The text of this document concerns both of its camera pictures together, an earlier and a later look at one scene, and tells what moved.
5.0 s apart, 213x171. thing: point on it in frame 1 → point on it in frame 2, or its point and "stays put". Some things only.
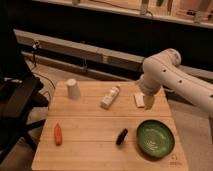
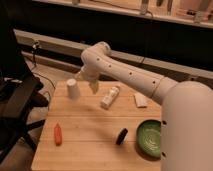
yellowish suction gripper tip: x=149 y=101 → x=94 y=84
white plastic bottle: x=108 y=99 stays put
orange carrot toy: x=58 y=135 stays put
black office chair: x=20 y=92 stays put
